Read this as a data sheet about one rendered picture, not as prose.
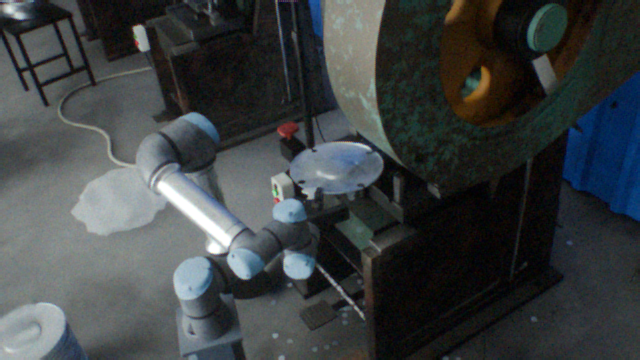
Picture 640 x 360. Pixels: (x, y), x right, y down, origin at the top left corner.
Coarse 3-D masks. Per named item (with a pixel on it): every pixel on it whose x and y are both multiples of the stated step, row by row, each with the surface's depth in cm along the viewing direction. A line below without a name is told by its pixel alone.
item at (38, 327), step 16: (48, 304) 211; (0, 320) 208; (16, 320) 207; (32, 320) 206; (48, 320) 205; (64, 320) 204; (0, 336) 202; (16, 336) 200; (32, 336) 200; (48, 336) 200; (0, 352) 196; (16, 352) 195; (32, 352) 195; (48, 352) 194
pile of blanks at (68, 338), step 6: (66, 318) 208; (66, 324) 205; (66, 330) 204; (72, 330) 211; (66, 336) 202; (72, 336) 208; (60, 342) 198; (66, 342) 202; (72, 342) 206; (78, 342) 214; (54, 348) 196; (60, 348) 199; (66, 348) 202; (72, 348) 206; (78, 348) 211; (48, 354) 194; (54, 354) 196; (60, 354) 199; (66, 354) 202; (72, 354) 207; (78, 354) 210; (84, 354) 217
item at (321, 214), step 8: (328, 208) 157; (336, 208) 157; (344, 208) 157; (312, 216) 155; (320, 216) 155; (328, 216) 156; (336, 216) 157; (344, 216) 157; (320, 224) 156; (328, 224) 157
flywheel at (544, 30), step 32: (480, 0) 124; (512, 0) 120; (544, 0) 118; (576, 0) 142; (448, 32) 124; (480, 32) 127; (512, 32) 120; (544, 32) 119; (576, 32) 146; (448, 64) 129; (480, 64) 134; (512, 64) 141; (544, 64) 139; (448, 96) 134; (480, 96) 141; (512, 96) 147; (544, 96) 149
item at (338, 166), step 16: (320, 144) 191; (336, 144) 191; (352, 144) 190; (304, 160) 184; (320, 160) 183; (336, 160) 182; (352, 160) 181; (368, 160) 181; (304, 176) 177; (320, 176) 176; (336, 176) 174; (352, 176) 174; (368, 176) 174; (336, 192) 168
